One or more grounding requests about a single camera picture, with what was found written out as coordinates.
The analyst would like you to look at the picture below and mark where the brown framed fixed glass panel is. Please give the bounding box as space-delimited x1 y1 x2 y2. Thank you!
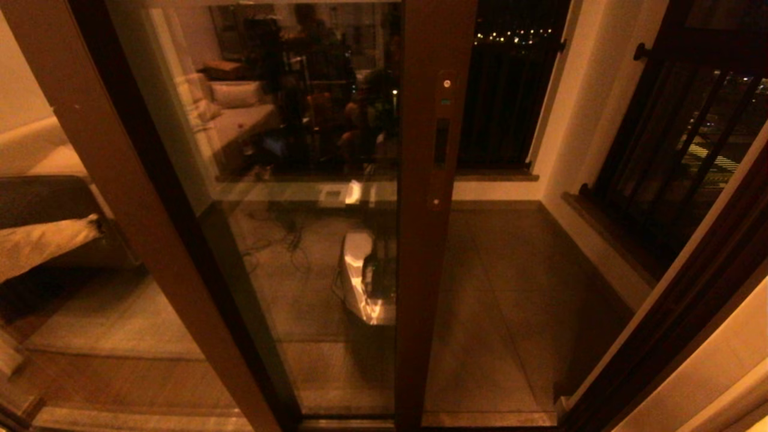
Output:
0 0 301 432

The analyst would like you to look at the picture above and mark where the dark balcony railing with knob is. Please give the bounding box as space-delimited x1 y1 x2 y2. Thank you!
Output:
564 0 768 286

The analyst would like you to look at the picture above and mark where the recessed door handle plate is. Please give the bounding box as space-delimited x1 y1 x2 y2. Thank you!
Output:
428 71 458 212

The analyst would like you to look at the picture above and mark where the dark brown door frame jamb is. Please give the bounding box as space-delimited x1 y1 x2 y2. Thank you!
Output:
555 123 768 432

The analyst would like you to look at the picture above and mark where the brown framed sliding glass door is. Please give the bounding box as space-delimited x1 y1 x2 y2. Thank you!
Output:
108 0 479 430

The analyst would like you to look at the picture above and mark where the black aluminum extrusion rail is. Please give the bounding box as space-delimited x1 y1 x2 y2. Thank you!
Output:
297 411 562 432

